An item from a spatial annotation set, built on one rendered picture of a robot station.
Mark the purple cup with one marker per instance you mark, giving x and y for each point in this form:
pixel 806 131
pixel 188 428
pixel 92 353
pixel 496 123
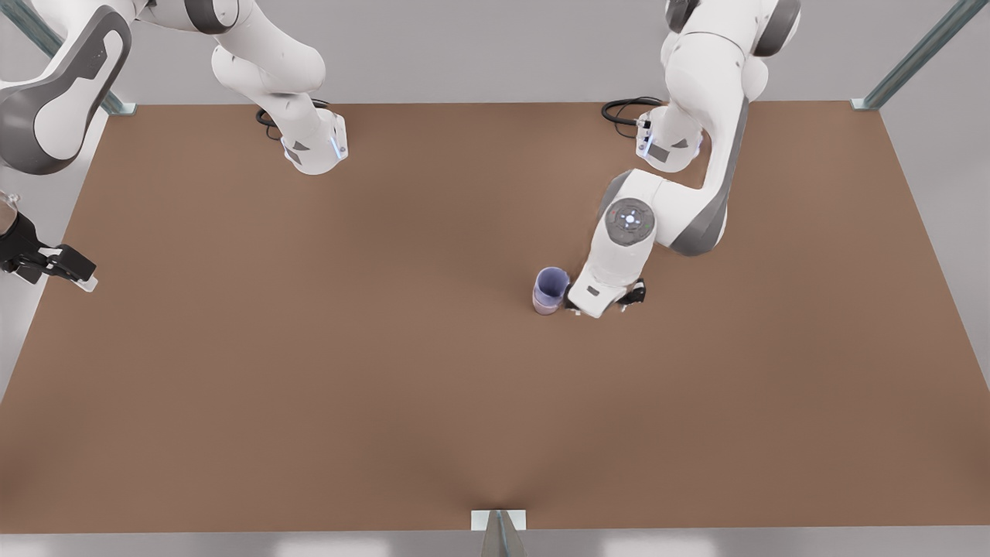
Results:
pixel 551 283

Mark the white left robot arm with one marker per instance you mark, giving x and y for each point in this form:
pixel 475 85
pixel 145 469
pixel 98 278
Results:
pixel 708 70

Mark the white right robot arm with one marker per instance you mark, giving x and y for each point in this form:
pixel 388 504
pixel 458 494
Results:
pixel 263 66

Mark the pink cup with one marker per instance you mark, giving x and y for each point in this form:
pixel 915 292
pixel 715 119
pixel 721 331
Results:
pixel 544 309

